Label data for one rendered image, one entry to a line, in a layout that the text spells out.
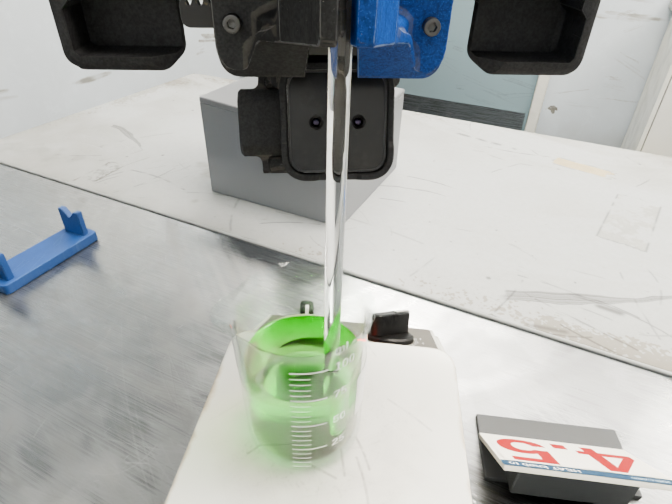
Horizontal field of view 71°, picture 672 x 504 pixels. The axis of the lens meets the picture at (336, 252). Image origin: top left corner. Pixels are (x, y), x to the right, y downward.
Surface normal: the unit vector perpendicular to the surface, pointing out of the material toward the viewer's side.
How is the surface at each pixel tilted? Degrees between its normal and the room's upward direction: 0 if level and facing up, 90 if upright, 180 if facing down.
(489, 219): 0
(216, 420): 0
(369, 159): 72
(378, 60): 135
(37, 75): 90
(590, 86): 90
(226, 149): 90
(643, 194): 0
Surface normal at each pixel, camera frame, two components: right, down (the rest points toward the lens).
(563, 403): 0.03, -0.82
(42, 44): 0.90, 0.27
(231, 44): 0.04, 0.58
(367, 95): 0.05, 0.29
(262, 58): 0.01, 0.99
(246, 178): -0.44, 0.51
